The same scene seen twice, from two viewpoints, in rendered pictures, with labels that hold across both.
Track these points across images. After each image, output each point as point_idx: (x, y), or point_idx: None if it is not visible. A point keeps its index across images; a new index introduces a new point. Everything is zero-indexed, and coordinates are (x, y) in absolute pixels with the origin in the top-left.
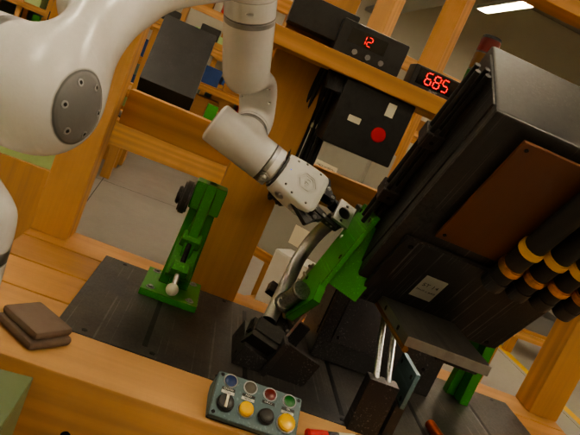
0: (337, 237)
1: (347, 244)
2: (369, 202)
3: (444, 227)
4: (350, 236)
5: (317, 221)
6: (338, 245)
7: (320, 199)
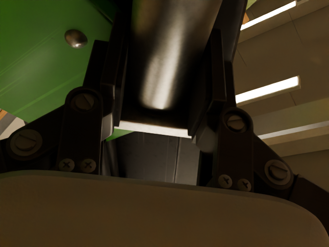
0: (82, 12)
1: (8, 88)
2: (102, 175)
3: None
4: (42, 93)
5: (55, 113)
6: (19, 41)
7: (214, 162)
